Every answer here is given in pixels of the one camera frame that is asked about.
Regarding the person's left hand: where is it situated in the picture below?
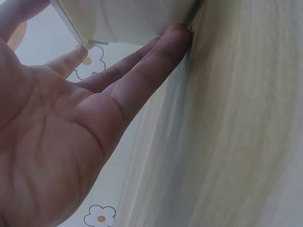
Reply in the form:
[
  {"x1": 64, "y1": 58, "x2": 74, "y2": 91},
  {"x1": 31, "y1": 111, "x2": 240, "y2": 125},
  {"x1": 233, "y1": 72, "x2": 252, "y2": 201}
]
[{"x1": 0, "y1": 0, "x2": 192, "y2": 227}]

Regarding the white plastic box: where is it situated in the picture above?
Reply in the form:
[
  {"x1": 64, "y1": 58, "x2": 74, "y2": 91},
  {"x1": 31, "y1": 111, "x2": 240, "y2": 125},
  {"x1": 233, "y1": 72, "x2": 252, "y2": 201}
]
[{"x1": 50, "y1": 0, "x2": 198, "y2": 51}]

